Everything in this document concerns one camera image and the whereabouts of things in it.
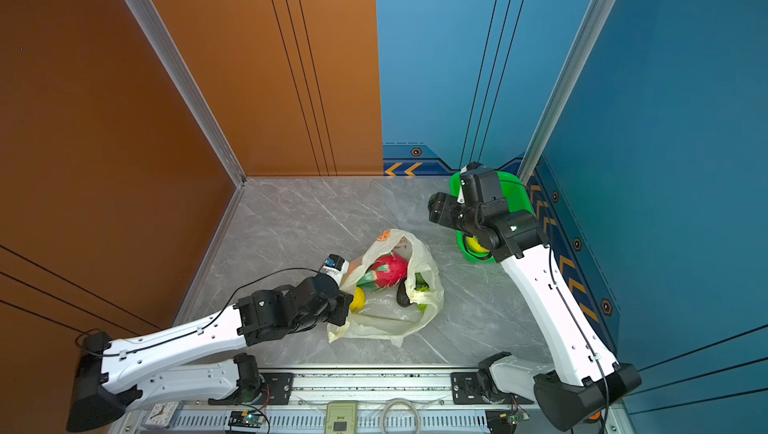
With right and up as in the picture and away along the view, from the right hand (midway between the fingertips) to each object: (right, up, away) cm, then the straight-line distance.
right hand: (438, 207), depth 70 cm
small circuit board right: (+16, -51, +1) cm, 54 cm away
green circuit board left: (-46, -51, 0) cm, 68 cm away
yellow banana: (+16, -13, +26) cm, 33 cm away
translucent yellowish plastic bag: (-13, -31, +12) cm, 36 cm away
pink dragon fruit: (-12, -18, +15) cm, 27 cm away
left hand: (-20, -23, +3) cm, 30 cm away
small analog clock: (-64, -48, -2) cm, 80 cm away
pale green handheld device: (-23, -48, -2) cm, 53 cm away
